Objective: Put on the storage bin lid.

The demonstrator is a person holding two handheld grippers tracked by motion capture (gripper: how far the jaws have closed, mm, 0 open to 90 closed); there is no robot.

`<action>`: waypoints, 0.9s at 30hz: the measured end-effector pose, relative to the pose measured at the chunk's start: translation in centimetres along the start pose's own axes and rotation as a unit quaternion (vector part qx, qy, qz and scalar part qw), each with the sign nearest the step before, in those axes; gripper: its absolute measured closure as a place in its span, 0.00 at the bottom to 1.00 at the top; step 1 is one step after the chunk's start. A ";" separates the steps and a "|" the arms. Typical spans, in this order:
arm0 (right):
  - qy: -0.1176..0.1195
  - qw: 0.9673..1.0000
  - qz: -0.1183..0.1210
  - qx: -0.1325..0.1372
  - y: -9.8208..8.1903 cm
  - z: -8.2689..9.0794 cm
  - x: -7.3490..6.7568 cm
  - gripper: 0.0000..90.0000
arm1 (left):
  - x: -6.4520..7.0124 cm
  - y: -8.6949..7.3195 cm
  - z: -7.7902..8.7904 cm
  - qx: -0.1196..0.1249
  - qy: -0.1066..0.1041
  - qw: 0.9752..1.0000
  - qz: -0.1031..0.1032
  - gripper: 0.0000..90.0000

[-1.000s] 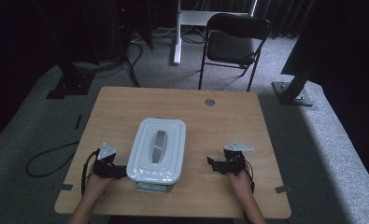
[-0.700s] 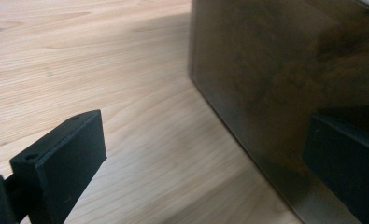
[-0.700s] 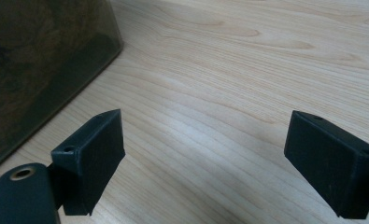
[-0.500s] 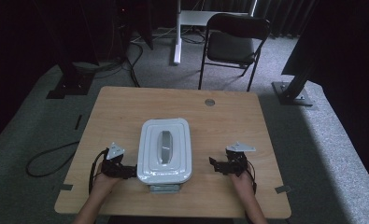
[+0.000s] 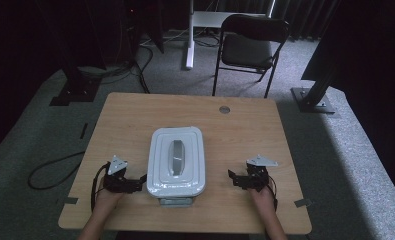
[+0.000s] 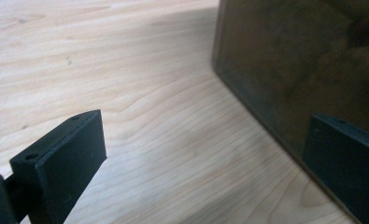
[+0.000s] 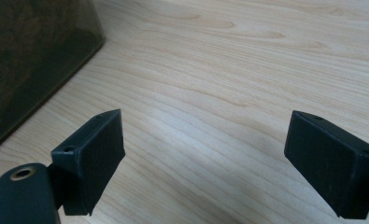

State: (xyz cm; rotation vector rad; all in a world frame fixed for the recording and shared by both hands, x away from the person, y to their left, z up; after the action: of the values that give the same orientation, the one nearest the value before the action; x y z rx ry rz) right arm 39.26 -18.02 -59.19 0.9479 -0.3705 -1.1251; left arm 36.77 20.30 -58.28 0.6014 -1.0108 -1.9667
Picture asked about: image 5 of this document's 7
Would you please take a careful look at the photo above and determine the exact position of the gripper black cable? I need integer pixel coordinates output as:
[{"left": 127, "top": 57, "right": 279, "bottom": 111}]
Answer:
[
  {"left": 90, "top": 161, "right": 111, "bottom": 213},
  {"left": 266, "top": 179, "right": 280, "bottom": 212}
]

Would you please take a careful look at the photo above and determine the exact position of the black metal stand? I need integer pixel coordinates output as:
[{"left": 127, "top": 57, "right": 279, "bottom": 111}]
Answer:
[
  {"left": 48, "top": 63, "right": 103, "bottom": 107},
  {"left": 290, "top": 59, "right": 340, "bottom": 115}
]

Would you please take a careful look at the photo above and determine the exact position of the bundle of floor cables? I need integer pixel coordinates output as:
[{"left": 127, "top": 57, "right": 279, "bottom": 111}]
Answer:
[{"left": 78, "top": 36, "right": 154, "bottom": 95}]

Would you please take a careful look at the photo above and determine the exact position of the white box lid grey handle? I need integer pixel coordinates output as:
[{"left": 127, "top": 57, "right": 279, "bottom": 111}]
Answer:
[{"left": 146, "top": 125, "right": 207, "bottom": 199}]

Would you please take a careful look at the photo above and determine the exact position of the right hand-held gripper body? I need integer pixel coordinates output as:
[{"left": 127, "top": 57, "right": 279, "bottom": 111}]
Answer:
[{"left": 244, "top": 153, "right": 280, "bottom": 193}]

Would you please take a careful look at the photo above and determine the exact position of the dark curtain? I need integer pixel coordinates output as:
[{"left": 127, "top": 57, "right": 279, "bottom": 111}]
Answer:
[{"left": 198, "top": 0, "right": 340, "bottom": 42}]

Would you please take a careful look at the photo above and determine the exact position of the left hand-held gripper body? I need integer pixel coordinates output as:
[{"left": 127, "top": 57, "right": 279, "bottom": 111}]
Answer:
[{"left": 100, "top": 154, "right": 133, "bottom": 195}]

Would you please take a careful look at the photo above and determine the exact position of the clear brown storage box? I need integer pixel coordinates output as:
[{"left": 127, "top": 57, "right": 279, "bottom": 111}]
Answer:
[{"left": 157, "top": 195, "right": 195, "bottom": 209}]

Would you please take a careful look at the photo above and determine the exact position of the black floor cable loop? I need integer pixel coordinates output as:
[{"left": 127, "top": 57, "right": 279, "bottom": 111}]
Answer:
[{"left": 27, "top": 150, "right": 87, "bottom": 191}]

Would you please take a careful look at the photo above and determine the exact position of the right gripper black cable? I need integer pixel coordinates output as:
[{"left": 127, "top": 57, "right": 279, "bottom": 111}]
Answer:
[{"left": 266, "top": 179, "right": 280, "bottom": 212}]

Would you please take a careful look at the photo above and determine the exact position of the black folding chair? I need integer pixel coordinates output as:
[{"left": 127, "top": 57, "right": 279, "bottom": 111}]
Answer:
[{"left": 212, "top": 13, "right": 291, "bottom": 100}]

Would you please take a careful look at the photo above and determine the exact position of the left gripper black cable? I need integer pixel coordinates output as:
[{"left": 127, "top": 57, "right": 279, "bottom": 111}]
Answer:
[{"left": 90, "top": 161, "right": 111, "bottom": 213}]

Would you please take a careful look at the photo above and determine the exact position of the person's left hand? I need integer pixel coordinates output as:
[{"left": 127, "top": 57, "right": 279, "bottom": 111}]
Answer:
[{"left": 94, "top": 186, "right": 128, "bottom": 216}]

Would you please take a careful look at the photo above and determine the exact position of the person's right hand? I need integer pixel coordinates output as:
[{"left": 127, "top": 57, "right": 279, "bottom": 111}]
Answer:
[{"left": 249, "top": 185, "right": 277, "bottom": 215}]

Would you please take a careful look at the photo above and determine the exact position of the white desk frame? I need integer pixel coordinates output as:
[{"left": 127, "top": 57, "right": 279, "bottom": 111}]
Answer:
[{"left": 184, "top": 0, "right": 277, "bottom": 71}]

